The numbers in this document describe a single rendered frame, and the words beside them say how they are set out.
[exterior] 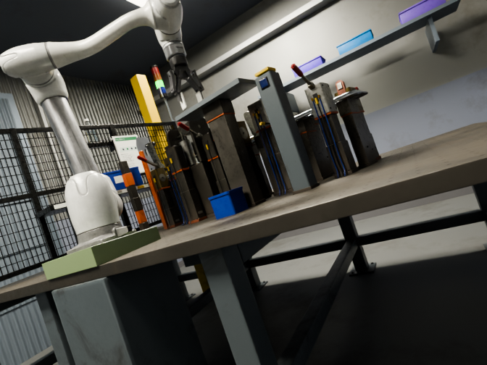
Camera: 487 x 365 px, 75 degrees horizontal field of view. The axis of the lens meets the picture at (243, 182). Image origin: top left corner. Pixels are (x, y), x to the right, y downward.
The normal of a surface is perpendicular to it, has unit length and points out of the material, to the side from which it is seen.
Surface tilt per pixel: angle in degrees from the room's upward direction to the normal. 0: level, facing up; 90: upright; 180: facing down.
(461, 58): 90
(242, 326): 90
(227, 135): 90
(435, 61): 90
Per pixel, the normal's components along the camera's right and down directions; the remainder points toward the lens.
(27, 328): 0.83, -0.29
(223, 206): -0.57, 0.19
